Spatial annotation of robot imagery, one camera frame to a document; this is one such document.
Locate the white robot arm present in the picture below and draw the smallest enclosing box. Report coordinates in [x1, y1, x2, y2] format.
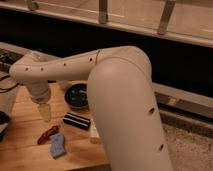
[9, 46, 173, 171]

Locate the dark ceramic bowl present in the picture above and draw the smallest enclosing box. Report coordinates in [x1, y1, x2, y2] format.
[64, 83, 88, 109]

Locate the black white striped box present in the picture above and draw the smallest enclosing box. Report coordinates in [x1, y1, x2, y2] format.
[63, 113, 91, 130]

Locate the white plastic bottle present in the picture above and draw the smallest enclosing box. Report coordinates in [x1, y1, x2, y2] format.
[90, 120, 101, 143]

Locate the black cable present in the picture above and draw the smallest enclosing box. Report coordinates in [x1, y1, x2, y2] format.
[0, 74, 21, 94]

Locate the metal railing post middle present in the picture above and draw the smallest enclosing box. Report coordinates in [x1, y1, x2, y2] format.
[98, 0, 108, 24]

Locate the metal railing post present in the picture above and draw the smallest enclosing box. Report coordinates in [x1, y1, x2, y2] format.
[98, 0, 108, 24]
[157, 0, 176, 35]

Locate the metal railing post right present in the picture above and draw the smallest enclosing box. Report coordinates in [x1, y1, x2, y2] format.
[157, 0, 176, 35]

